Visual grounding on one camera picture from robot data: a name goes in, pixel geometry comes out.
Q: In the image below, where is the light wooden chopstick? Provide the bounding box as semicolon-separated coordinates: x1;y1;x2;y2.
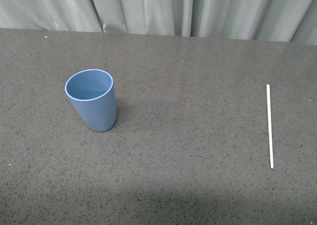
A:
265;84;274;169

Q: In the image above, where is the blue plastic cup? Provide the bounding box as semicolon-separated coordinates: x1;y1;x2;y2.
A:
64;69;117;132

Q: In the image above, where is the grey-white curtain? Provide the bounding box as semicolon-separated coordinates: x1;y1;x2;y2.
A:
0;0;317;45

